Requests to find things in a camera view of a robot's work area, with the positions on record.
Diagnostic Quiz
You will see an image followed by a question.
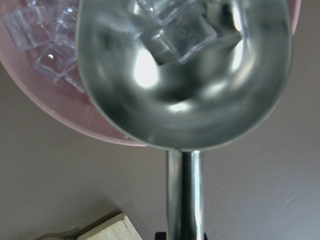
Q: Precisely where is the steel ice scoop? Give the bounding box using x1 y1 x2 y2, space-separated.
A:
76 0 292 240

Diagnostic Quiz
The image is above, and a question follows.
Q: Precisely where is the pile of clear ice cubes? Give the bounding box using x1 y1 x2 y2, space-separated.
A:
1 0 85 93

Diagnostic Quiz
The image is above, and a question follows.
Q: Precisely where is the pink bowl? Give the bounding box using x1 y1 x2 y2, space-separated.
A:
0 0 302 148

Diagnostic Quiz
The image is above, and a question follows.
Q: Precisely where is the bamboo cutting board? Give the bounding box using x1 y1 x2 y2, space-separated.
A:
32 212 144 240

